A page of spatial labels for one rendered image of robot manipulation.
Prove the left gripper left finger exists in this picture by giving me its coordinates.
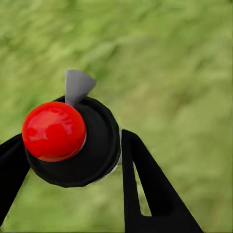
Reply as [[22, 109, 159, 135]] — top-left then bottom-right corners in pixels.
[[0, 133, 31, 227]]

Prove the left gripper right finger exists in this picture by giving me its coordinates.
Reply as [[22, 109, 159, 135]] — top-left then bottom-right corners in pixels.
[[121, 129, 204, 233]]

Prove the pesticide atomizer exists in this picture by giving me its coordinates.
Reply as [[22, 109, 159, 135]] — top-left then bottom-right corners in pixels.
[[22, 69, 122, 188]]

